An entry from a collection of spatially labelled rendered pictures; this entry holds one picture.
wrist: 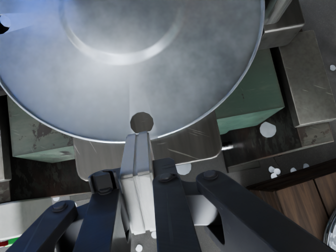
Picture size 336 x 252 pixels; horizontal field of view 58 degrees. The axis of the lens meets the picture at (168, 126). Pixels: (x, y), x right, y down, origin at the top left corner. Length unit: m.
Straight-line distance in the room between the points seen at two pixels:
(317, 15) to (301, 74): 0.88
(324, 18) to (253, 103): 0.94
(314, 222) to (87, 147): 0.60
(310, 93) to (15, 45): 0.39
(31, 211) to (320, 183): 0.61
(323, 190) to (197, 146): 0.54
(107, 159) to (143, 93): 0.07
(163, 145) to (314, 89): 0.27
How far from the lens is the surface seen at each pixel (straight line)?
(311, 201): 0.79
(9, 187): 0.50
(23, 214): 0.50
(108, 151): 0.29
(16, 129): 0.48
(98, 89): 0.31
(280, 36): 0.46
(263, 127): 0.45
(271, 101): 0.46
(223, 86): 0.30
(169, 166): 0.16
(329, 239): 0.79
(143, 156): 0.15
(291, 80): 0.48
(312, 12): 1.36
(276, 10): 0.40
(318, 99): 0.49
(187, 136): 0.29
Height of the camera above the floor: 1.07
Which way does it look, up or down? 79 degrees down
